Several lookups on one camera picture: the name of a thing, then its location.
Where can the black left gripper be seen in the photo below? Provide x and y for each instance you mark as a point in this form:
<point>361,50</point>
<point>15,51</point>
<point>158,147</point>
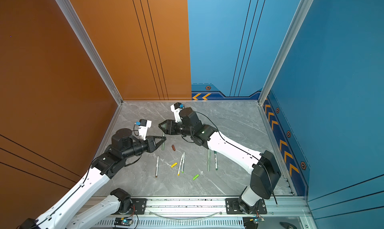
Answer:
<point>151,145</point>

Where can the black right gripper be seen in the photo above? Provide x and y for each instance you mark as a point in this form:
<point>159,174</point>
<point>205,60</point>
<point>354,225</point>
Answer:
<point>169,125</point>

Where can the dark green pen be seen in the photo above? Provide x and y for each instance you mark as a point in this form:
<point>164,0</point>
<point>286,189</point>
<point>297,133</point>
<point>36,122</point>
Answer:
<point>163,145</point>

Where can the white pen yellow tip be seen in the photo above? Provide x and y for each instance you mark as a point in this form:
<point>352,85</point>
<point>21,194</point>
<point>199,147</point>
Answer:
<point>180,164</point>

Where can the white pen light green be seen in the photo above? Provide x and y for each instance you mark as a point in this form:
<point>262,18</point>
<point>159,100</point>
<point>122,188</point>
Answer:
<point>183,163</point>

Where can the light green pen black tip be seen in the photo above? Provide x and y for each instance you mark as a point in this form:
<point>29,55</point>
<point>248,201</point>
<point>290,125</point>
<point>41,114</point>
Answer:
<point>209,160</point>

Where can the white pen green tip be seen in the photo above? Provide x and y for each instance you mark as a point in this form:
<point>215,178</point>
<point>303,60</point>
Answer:
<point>216,160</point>

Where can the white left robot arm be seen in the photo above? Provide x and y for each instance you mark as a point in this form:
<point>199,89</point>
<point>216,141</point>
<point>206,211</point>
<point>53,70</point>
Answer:
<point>102,169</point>

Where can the white pen brown tip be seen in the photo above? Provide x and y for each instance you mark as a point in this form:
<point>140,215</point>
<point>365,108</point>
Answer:
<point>157,167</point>

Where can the left green circuit board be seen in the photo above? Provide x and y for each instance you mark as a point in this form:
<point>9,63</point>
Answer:
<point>125,222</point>

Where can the green circuit board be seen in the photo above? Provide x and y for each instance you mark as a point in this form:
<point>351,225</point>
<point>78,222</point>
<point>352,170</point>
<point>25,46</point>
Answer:
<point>257,220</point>
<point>125,222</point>

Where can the right green circuit board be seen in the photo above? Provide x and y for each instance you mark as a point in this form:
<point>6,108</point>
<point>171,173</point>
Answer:
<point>257,220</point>

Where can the black object bottom right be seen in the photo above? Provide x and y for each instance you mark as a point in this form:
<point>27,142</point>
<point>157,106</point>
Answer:
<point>287,225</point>

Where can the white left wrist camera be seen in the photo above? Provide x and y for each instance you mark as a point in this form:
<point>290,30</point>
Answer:
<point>141,128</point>

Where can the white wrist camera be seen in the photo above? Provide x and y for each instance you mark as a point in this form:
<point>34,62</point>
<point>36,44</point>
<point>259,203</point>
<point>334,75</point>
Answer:
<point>176,109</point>
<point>141,128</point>

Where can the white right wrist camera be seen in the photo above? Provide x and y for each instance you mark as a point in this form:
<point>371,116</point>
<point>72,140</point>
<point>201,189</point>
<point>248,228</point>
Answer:
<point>176,109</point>

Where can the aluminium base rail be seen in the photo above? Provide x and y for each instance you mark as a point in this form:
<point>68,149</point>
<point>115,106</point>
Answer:
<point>203,212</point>

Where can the aluminium left corner post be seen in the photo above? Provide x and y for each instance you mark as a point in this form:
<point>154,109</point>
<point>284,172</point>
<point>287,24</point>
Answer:
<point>78,28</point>

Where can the aluminium corner post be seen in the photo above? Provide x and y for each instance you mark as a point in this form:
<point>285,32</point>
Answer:
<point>295,25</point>
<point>78,28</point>

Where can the aluminium right corner post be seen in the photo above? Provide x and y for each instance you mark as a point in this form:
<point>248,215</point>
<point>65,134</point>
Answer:
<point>295,25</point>

